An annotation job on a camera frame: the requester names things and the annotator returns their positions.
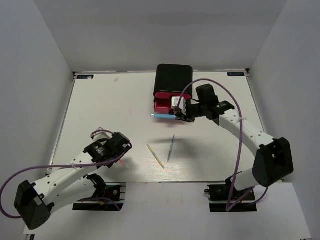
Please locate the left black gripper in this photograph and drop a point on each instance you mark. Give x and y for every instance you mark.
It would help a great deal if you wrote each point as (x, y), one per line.
(120, 153)

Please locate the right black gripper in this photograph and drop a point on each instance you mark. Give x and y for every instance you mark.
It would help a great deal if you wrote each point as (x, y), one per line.
(186, 118)

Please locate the long blue marker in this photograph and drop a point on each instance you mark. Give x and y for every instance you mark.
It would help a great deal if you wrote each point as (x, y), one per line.
(164, 116)

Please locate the blue thin pen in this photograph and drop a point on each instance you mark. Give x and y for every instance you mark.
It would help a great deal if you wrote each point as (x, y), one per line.
(171, 148)

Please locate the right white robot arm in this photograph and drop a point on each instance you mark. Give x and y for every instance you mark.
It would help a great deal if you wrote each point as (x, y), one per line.
(272, 156)

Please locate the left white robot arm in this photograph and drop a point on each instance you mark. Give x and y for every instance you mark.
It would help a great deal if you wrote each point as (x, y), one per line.
(36, 202)

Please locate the right blue table label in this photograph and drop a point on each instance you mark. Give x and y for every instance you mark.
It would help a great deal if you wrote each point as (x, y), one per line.
(236, 74)

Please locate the blue table label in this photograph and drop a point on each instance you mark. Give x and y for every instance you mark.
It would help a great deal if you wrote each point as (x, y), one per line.
(85, 77)
(236, 74)

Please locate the black drawer cabinet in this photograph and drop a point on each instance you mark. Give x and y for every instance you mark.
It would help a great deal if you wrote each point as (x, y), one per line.
(172, 78)

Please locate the yellow pen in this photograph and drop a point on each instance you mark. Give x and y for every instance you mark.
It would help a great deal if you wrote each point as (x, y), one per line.
(155, 156)

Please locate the left blue table label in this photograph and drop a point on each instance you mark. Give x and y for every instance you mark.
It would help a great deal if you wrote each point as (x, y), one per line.
(85, 77)

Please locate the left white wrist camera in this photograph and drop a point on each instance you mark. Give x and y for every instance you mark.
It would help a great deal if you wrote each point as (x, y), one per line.
(101, 133)

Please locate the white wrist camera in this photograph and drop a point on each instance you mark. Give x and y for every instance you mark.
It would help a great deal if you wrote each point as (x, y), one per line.
(101, 133)
(178, 104)

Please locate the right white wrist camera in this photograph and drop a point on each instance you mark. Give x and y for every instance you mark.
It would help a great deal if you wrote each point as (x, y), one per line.
(178, 104)

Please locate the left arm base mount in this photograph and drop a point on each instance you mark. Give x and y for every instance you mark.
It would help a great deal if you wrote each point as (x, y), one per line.
(106, 197)

